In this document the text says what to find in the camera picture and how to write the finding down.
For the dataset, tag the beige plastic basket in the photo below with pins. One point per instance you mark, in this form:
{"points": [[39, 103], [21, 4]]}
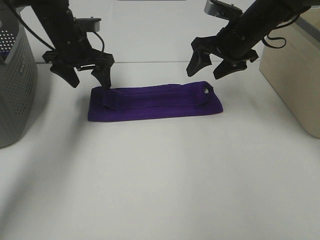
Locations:
{"points": [[294, 70]]}

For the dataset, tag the purple towel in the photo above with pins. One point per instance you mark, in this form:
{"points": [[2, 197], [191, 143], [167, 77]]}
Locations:
{"points": [[153, 102]]}

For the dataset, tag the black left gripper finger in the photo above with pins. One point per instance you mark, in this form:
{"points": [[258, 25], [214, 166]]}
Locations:
{"points": [[65, 72], [102, 68]]}

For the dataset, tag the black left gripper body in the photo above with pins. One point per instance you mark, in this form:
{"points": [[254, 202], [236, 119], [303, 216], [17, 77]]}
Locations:
{"points": [[71, 46]]}

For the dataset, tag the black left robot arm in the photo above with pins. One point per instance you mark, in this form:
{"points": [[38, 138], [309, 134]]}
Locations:
{"points": [[38, 5]]}

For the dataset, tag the blue cloth in grey basket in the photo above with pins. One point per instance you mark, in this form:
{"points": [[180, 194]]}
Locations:
{"points": [[4, 53]]}

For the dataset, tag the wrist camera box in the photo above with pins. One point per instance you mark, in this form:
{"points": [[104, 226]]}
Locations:
{"points": [[89, 25], [222, 10]]}

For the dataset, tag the grey perforated plastic basket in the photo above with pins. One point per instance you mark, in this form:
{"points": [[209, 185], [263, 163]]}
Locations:
{"points": [[18, 78]]}

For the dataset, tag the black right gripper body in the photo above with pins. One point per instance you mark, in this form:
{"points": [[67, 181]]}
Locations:
{"points": [[236, 40]]}

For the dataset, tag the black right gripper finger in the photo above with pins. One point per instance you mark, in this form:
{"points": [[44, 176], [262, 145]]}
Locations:
{"points": [[226, 68], [202, 48]]}

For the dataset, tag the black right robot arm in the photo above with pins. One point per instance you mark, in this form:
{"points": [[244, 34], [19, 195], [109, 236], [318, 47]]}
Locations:
{"points": [[273, 13]]}

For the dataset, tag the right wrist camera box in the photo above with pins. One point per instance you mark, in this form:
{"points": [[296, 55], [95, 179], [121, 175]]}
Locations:
{"points": [[222, 10]]}

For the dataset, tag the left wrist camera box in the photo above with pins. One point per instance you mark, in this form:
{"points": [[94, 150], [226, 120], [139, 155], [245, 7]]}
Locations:
{"points": [[89, 25]]}

